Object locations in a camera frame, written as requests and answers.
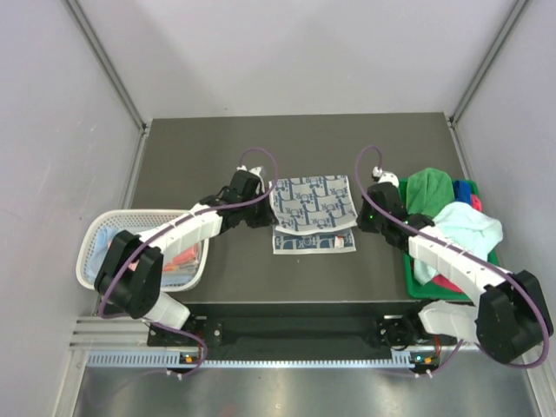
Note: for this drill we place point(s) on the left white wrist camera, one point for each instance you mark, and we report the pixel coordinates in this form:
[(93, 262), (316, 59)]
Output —
[(259, 171)]

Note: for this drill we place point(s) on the green towel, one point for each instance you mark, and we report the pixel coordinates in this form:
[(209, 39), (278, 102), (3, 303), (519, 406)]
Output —
[(428, 192)]

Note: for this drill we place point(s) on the green plastic bin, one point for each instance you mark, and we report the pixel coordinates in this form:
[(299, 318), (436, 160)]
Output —
[(418, 275)]

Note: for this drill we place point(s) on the pink bunny towel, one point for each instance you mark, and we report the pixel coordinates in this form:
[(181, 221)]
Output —
[(123, 245)]

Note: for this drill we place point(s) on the white mint towel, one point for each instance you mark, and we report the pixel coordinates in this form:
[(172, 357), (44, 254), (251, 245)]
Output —
[(460, 224)]

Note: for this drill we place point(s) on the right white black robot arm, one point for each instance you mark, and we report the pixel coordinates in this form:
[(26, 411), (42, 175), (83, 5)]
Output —
[(507, 315)]

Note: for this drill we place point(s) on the grey slotted cable duct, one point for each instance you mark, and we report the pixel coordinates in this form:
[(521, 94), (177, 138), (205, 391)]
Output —
[(182, 360)]

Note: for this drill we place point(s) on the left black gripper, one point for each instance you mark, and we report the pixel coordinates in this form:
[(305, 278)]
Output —
[(268, 216)]

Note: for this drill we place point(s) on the right aluminium frame post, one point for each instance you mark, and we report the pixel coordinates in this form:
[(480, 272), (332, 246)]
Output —
[(499, 41)]

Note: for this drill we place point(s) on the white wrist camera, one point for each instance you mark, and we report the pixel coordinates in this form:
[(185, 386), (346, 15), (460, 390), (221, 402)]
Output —
[(259, 171), (382, 176)]

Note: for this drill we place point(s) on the left aluminium frame post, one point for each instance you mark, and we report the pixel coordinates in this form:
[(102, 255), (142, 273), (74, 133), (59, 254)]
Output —
[(83, 23)]

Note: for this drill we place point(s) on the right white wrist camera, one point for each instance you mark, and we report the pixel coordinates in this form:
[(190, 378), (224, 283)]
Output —
[(382, 176)]

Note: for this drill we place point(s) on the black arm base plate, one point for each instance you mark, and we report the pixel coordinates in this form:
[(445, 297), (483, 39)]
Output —
[(401, 316)]

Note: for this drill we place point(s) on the aluminium frame post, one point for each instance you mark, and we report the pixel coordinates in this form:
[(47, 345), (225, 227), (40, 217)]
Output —
[(499, 41), (83, 23)]

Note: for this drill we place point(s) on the blue white patterned towel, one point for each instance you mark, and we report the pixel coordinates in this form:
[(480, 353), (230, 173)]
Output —
[(315, 215)]

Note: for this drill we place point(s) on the white perforated plastic basket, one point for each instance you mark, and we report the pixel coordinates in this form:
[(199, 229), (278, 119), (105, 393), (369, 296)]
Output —
[(135, 221)]

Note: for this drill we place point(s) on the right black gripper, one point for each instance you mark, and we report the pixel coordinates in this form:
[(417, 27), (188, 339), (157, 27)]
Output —
[(362, 221)]

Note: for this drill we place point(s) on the blue towel in bin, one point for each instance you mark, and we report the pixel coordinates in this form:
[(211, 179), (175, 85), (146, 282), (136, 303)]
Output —
[(462, 192)]

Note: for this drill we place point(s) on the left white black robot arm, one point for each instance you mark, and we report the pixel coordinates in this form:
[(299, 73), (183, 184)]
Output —
[(130, 276)]

